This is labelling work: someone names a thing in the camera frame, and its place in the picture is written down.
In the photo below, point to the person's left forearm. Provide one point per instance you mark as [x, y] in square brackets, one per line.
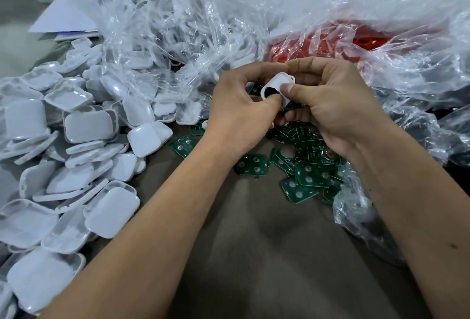
[154, 227]

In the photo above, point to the person's right hand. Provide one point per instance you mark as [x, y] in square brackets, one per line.
[337, 109]

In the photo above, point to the person's left hand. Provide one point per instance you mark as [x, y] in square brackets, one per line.
[235, 109]

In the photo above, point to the pile of white plastic covers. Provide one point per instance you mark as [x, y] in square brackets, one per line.
[73, 168]

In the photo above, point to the person's right forearm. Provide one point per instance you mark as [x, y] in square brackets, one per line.
[411, 212]

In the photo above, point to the white paper sheet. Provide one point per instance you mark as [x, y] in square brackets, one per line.
[62, 14]

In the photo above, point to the clear bag of white housings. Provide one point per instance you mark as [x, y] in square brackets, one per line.
[154, 29]

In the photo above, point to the white plastic fob shell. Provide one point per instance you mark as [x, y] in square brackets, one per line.
[281, 80]

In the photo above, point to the person's right thumb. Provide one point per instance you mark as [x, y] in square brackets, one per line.
[301, 93]

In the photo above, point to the heap of white looped housings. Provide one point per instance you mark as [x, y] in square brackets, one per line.
[183, 36]

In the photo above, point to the crumpled clear plastic bag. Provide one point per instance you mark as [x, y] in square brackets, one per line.
[363, 216]

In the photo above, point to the person's left thumb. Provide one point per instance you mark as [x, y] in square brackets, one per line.
[270, 104]

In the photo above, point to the black rubber button pad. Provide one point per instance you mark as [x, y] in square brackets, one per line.
[272, 91]

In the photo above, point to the heap of red plastic parts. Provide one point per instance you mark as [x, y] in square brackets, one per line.
[330, 43]

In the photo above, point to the pile of green circuit boards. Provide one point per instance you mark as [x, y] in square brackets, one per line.
[308, 175]

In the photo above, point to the clear bag of red parts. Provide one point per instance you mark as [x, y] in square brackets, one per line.
[385, 10]

